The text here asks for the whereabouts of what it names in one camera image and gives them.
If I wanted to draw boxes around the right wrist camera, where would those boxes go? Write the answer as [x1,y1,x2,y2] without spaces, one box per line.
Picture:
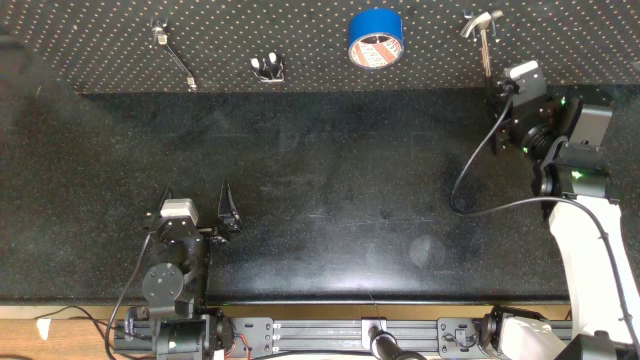
[502,60,549,107]

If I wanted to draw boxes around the mounting rail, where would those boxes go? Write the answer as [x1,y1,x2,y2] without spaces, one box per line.
[113,317,574,360]

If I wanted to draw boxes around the black pegboard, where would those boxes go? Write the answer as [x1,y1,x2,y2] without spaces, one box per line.
[0,0,640,95]

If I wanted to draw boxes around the thin black wire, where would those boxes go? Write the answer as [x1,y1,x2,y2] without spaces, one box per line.
[32,304,117,352]

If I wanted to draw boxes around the wrench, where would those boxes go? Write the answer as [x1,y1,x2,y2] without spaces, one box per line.
[152,27,199,93]

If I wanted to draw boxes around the pliers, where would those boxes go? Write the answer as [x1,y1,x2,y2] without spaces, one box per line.
[249,50,284,81]

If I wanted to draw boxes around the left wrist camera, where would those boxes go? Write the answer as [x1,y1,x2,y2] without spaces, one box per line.
[159,197,201,224]

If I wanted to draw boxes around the hammer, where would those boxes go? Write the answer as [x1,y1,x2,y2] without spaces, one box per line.
[458,9,505,80]

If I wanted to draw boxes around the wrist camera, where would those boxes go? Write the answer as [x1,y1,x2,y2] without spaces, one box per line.
[502,60,549,107]
[159,197,201,224]

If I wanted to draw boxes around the roll of blue tape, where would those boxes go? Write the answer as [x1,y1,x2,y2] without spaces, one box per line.
[347,7,406,71]

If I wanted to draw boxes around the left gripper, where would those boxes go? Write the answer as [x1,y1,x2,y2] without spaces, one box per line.
[144,179,244,247]

